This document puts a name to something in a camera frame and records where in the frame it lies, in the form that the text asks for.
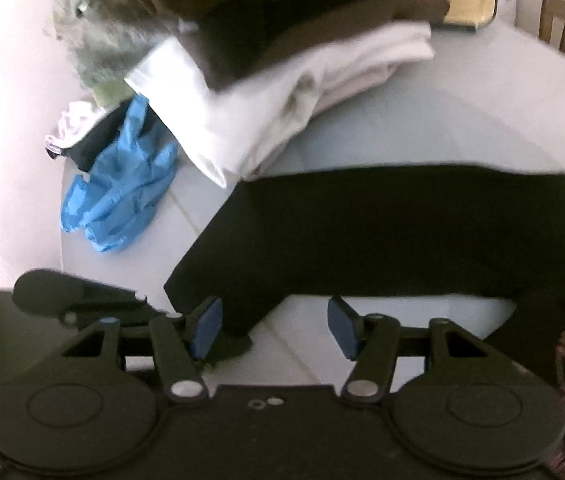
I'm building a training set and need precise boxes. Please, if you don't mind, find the grey fuzzy cloth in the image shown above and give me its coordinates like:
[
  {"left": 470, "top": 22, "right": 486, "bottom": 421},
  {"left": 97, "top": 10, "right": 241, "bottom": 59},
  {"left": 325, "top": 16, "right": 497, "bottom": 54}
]
[{"left": 52, "top": 0, "right": 183, "bottom": 88}]

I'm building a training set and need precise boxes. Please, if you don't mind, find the brown folded garment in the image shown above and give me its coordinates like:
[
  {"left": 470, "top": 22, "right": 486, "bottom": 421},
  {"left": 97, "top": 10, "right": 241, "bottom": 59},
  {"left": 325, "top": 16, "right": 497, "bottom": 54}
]
[{"left": 202, "top": 0, "right": 451, "bottom": 86}]

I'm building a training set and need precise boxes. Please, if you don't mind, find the white folded shirt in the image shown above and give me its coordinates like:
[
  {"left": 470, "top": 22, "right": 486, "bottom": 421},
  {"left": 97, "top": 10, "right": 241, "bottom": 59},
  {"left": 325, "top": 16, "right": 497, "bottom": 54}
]
[{"left": 125, "top": 22, "right": 436, "bottom": 188}]

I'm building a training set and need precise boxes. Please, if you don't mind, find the navy cloth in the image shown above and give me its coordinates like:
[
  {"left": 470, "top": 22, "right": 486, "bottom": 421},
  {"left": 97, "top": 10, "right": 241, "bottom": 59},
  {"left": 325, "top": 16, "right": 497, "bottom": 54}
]
[{"left": 65, "top": 105, "right": 130, "bottom": 173}]

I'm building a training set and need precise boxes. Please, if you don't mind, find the white crumpled cloth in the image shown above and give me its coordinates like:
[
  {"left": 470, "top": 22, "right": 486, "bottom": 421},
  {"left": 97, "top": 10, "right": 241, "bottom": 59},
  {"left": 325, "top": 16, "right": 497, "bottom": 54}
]
[{"left": 45, "top": 101, "right": 108, "bottom": 158}]

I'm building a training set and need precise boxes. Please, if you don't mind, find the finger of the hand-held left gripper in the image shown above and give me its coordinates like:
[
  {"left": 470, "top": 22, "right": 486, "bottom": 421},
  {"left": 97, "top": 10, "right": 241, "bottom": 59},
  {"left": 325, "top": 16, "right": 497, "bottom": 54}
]
[{"left": 11, "top": 269, "right": 152, "bottom": 328}]

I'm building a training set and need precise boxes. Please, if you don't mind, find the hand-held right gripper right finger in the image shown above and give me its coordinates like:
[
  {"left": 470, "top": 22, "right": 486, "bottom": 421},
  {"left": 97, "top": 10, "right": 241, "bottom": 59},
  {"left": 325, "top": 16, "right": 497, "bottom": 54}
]
[{"left": 327, "top": 296, "right": 491, "bottom": 406}]

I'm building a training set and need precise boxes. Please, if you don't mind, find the black folded garment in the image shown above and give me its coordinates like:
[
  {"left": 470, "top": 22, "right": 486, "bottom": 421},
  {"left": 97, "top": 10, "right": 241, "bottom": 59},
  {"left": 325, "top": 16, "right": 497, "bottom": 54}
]
[{"left": 182, "top": 0, "right": 363, "bottom": 66}]

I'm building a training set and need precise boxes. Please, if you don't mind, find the black t-shirt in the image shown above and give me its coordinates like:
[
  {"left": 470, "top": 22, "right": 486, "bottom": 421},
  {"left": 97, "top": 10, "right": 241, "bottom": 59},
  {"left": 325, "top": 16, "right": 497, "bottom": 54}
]
[{"left": 163, "top": 162, "right": 565, "bottom": 480}]

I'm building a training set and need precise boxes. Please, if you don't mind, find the light green cloth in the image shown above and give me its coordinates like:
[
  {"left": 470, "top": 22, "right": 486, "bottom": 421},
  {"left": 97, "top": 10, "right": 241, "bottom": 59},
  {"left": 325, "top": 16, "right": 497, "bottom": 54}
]
[{"left": 90, "top": 82, "right": 128, "bottom": 108}]

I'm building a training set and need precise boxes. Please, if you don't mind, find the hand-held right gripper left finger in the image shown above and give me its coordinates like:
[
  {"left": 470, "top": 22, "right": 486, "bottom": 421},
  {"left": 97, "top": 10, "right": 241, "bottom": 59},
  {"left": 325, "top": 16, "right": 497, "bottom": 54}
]
[{"left": 61, "top": 296, "right": 224, "bottom": 405}]

